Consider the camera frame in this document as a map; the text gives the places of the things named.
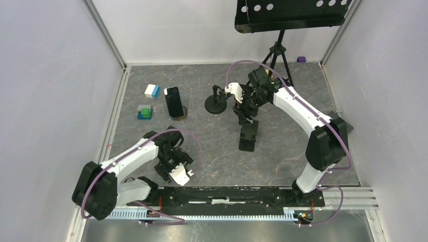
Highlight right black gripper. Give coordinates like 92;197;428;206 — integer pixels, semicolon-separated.
232;89;268;126

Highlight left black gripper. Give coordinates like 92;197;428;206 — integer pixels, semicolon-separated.
154;147;193;184

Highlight black square-base phone holder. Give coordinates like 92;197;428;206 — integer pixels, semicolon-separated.
238;120;259;152

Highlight black round-base phone stand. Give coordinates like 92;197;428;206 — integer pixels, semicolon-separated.
204;85;231;114

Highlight blue-edged black smartphone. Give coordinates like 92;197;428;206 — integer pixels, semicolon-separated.
164;87;185;118

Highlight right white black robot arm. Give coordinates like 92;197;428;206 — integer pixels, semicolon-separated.
225;67;351;206

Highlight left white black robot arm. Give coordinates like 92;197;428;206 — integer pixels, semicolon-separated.
72;126;195;220

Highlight black music stand tripod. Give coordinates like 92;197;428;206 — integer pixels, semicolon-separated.
234;0;351;69

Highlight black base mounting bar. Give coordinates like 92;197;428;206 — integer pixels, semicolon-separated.
142;186;325;216

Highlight green white blue blocks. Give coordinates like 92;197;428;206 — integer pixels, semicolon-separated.
137;104;152;120

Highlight white and blue blocks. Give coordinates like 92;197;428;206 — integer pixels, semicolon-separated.
144;84;160;99

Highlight purple block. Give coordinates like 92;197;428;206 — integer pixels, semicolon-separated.
296;56;307;63

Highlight grey studded baseplate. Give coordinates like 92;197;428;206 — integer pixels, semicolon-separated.
329;111;354;134

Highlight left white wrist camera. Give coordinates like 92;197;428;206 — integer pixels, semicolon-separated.
169;163;194;186

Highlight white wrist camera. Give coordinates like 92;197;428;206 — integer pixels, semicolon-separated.
224;82;244;104
169;163;194;186

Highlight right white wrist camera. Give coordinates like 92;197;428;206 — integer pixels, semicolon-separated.
224;82;244;104

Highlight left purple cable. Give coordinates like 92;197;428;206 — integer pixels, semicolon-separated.
80;128;203;226

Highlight purple cable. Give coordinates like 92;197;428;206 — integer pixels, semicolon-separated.
225;60;354;228
80;128;203;226

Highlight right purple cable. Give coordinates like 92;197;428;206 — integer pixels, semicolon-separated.
225;60;354;228

